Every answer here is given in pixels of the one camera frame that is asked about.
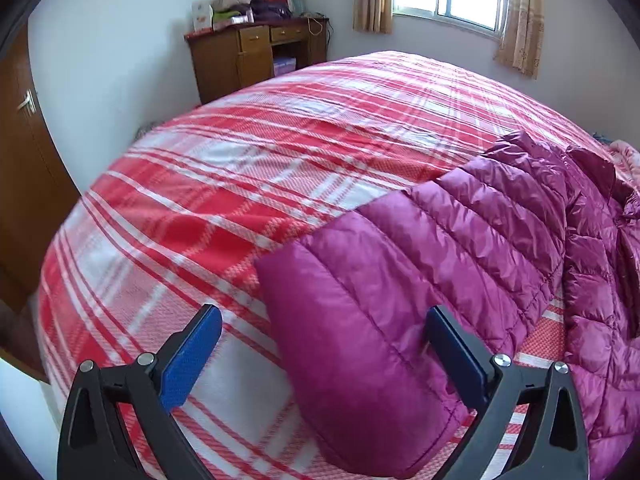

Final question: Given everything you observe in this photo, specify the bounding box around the purple down jacket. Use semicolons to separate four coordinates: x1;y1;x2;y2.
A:
254;131;640;480

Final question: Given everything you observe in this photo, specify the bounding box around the pink folded quilt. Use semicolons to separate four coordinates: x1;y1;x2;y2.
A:
607;139;640;181

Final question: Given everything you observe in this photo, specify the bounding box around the red plaid bed sheet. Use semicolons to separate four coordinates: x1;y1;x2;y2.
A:
37;50;640;480

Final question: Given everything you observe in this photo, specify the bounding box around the wooden desk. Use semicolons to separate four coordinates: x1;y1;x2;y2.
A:
184;16;331;106

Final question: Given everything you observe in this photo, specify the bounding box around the clear plastic storage box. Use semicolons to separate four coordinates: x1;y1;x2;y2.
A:
272;55;299;79

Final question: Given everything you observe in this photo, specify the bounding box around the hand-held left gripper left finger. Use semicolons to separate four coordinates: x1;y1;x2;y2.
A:
57;304;223;480

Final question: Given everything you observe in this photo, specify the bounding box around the pile of clothes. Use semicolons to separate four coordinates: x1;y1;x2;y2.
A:
212;0;296;31

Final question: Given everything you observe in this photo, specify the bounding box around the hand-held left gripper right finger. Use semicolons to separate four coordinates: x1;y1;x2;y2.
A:
426;305;588;480

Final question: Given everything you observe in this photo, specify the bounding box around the metal door handle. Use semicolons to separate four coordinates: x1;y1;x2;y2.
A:
16;89;40;115

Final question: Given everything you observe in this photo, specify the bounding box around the wooden door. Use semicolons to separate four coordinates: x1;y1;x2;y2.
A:
0;22;83;383

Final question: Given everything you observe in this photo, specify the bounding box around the white printed box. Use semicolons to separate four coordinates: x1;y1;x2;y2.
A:
191;0;215;36

